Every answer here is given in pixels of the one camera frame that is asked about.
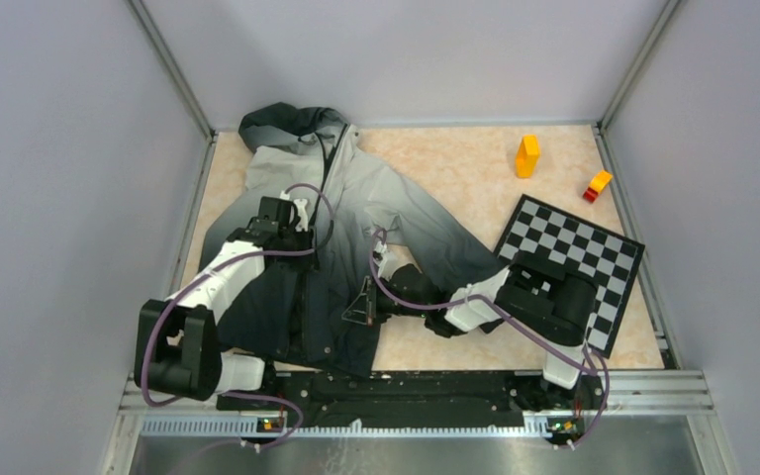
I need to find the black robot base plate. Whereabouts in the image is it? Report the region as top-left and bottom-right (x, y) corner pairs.
(217, 370), (604, 428)

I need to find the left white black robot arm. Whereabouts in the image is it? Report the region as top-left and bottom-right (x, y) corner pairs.
(134, 193), (314, 410)

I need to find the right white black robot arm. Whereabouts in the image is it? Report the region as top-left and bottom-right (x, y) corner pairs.
(341, 250), (598, 408)

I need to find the purple cable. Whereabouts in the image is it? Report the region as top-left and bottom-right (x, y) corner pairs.
(140, 182), (336, 453)
(367, 228), (612, 449)

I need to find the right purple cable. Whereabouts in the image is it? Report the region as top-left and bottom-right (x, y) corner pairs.
(367, 228), (612, 449)

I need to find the red yellow toy block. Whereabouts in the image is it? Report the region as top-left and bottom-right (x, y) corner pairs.
(582, 170), (614, 203)

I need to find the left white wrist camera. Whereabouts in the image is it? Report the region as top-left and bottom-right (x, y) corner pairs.
(279, 190), (310, 233)

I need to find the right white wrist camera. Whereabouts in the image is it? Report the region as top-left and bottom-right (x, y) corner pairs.
(372, 240), (401, 281)

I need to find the grey black gradient hooded jacket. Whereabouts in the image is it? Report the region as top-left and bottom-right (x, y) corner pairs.
(201, 103), (502, 376)

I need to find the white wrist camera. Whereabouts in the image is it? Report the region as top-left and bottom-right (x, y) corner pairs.
(279, 190), (310, 233)
(372, 240), (401, 281)

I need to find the black white checkerboard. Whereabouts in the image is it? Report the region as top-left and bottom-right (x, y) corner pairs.
(494, 195), (645, 357)

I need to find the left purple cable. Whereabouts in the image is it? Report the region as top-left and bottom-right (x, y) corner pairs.
(140, 182), (336, 453)

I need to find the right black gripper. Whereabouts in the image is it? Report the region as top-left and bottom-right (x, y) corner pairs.
(343, 274), (428, 325)

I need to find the aluminium frame rail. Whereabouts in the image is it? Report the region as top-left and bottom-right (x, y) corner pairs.
(118, 370), (713, 439)

